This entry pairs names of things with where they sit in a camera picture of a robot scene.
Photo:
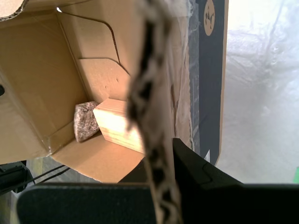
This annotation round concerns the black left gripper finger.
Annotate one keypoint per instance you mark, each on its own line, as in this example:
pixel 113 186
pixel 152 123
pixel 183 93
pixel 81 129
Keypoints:
pixel 2 90

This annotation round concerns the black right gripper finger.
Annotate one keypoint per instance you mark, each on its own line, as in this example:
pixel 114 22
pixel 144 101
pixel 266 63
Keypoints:
pixel 233 203
pixel 88 205

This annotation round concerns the cardboard box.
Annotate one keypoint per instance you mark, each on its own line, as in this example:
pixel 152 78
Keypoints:
pixel 35 70

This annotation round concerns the pinkish speckled rock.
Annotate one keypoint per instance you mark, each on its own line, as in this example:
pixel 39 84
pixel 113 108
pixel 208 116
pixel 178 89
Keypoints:
pixel 85 123

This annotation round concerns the light wooden block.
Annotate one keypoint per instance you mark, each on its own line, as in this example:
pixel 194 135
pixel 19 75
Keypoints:
pixel 116 126

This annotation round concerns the translucent plastic table cover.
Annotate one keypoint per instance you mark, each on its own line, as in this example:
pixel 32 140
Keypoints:
pixel 257 93

